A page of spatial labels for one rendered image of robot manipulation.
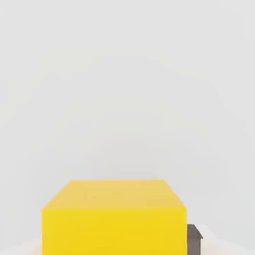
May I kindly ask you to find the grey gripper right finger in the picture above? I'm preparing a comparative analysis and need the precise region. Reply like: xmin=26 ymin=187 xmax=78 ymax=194
xmin=187 ymin=223 xmax=233 ymax=255

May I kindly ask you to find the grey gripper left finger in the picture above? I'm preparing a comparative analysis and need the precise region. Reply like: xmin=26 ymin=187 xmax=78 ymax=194
xmin=18 ymin=239 xmax=43 ymax=255

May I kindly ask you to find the small yellow cube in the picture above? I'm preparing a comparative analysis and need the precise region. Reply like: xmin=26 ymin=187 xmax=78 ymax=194
xmin=41 ymin=179 xmax=188 ymax=255

